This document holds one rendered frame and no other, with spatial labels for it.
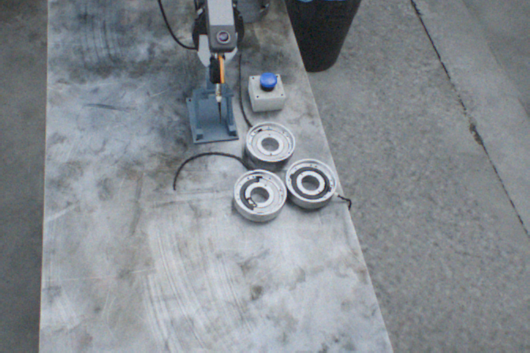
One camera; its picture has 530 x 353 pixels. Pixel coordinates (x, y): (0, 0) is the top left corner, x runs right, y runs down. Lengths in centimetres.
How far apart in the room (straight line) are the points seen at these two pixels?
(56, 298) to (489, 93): 212
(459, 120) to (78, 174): 176
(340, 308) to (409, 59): 180
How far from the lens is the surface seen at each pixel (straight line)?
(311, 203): 116
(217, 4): 101
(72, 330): 109
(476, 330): 212
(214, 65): 111
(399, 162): 235
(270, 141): 126
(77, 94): 136
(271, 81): 129
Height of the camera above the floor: 181
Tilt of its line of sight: 54 degrees down
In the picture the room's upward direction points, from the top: 10 degrees clockwise
